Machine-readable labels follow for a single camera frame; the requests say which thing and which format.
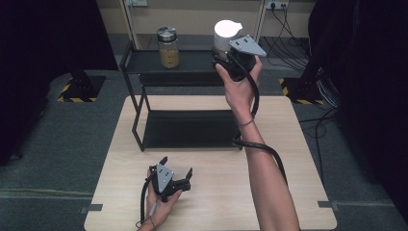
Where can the grey floor tape strip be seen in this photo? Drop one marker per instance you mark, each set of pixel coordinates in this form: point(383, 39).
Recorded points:
point(327, 204)
point(91, 208)

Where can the stand base with striped tape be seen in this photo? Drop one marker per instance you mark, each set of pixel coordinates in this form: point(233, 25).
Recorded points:
point(81, 89)
point(300, 93)

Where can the white wall power outlet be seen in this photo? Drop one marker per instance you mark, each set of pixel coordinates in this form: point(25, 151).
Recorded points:
point(276, 4)

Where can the person's left hand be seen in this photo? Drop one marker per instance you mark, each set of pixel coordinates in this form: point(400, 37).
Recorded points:
point(160, 211)

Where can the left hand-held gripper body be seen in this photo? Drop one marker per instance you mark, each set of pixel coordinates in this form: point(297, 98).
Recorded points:
point(165, 178)

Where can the black metal two-tier rack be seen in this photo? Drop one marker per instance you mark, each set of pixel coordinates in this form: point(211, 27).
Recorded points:
point(189, 128)

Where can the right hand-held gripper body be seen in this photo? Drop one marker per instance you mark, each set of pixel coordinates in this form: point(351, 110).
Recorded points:
point(245, 48)

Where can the black curtain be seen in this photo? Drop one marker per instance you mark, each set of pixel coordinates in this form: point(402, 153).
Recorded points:
point(369, 80)
point(41, 64)

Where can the pale metal frame post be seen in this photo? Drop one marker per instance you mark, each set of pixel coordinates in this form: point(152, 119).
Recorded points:
point(130, 24)
point(260, 19)

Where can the glass jar with silver lid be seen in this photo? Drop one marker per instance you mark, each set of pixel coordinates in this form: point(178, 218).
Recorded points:
point(168, 48)

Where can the person's right hand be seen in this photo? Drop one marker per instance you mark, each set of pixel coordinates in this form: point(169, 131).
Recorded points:
point(240, 96)

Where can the thin wrist band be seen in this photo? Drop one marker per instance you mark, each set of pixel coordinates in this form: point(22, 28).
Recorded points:
point(246, 123)

